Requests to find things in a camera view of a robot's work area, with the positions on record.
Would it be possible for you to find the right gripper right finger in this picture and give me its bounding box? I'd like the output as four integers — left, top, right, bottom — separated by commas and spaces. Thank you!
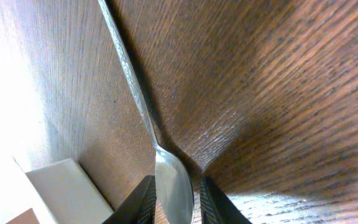
200, 177, 251, 224

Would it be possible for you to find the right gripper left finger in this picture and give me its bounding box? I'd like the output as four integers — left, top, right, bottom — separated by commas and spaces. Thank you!
103, 175, 157, 224

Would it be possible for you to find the small steel teaspoon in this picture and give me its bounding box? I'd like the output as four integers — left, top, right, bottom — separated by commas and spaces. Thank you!
98, 0, 195, 223

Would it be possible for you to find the white plastic cutlery tray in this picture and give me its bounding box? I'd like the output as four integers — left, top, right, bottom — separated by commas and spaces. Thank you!
1, 159, 113, 223

